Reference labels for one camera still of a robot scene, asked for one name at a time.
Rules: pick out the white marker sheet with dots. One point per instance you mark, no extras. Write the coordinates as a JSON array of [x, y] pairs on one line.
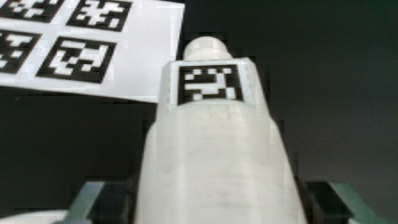
[[89, 46]]

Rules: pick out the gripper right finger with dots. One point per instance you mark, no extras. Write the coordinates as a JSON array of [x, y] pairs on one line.
[[336, 205]]

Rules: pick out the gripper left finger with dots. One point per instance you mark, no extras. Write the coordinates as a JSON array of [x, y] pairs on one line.
[[102, 204]]

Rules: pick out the white round table top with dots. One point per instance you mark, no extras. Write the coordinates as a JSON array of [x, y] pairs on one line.
[[40, 217]]

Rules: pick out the white cylindrical table leg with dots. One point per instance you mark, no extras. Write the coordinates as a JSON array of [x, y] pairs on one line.
[[215, 177]]

